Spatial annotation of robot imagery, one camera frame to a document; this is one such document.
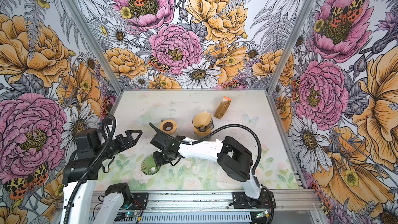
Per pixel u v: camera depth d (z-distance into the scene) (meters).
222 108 1.04
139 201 0.73
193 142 0.55
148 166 0.83
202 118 0.85
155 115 1.10
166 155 0.69
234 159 0.47
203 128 0.89
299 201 0.76
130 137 0.61
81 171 0.45
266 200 0.73
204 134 0.87
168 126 0.89
